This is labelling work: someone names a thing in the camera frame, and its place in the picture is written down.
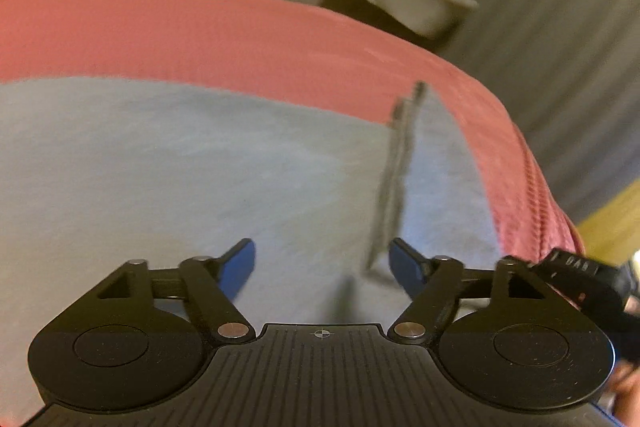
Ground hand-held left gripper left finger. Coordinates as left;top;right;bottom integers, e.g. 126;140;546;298
95;238;257;345

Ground pink ribbed blanket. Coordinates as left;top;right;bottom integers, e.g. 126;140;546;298
0;0;587;269

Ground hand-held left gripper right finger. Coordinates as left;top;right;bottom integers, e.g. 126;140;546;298
387;237;556;345

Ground grey sweat pants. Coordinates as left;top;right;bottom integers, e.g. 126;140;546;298
0;76;502;427

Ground white upholstered chair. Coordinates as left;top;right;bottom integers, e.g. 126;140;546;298
357;0;481;40

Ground grey curtain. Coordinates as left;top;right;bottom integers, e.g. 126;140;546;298
439;0;640;224

